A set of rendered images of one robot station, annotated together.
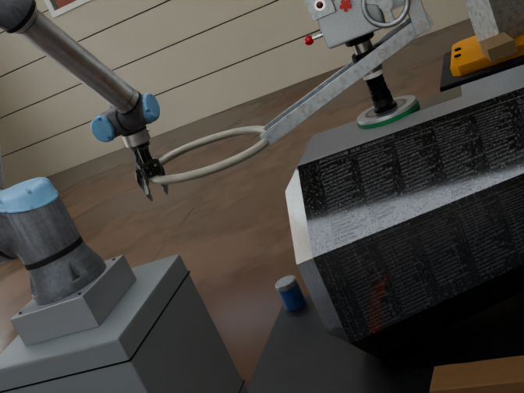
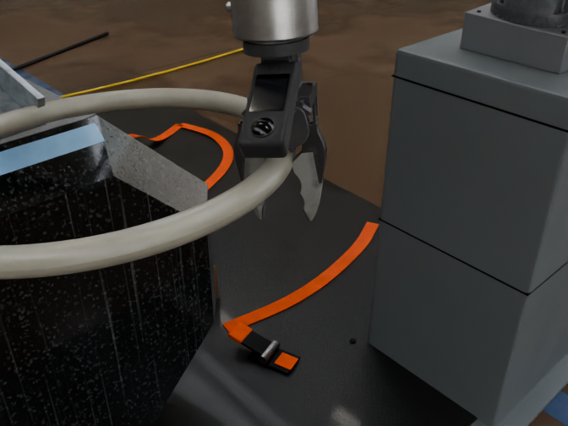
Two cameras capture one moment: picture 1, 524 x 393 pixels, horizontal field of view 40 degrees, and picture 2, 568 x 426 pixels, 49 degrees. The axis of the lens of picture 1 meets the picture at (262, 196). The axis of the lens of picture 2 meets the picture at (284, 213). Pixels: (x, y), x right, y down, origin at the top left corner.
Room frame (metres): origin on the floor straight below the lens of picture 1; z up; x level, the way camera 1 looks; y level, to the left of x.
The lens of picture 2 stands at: (3.07, 0.61, 1.24)
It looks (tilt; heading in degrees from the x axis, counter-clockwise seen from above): 32 degrees down; 206
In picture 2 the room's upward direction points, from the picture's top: straight up
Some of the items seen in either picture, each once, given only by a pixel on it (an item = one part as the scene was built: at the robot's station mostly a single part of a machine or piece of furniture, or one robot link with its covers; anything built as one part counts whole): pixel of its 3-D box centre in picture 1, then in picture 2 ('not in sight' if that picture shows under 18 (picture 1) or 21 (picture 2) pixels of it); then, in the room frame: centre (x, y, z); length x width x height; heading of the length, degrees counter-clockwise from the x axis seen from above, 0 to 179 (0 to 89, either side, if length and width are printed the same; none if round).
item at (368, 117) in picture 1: (386, 109); not in sight; (2.39, -0.51, 0.82); 0.21 x 0.21 x 0.01
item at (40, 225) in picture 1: (32, 218); not in sight; (1.71, 0.53, 1.11); 0.17 x 0.15 x 0.18; 62
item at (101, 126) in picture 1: (112, 123); not in sight; (2.37, 0.35, 1.17); 0.12 x 0.12 x 0.09; 62
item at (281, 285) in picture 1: (290, 292); not in sight; (2.97, 0.06, 0.08); 0.10 x 0.10 x 0.13
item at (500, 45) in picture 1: (497, 46); not in sight; (2.65, -1.05, 0.81); 0.20 x 0.10 x 0.05; 165
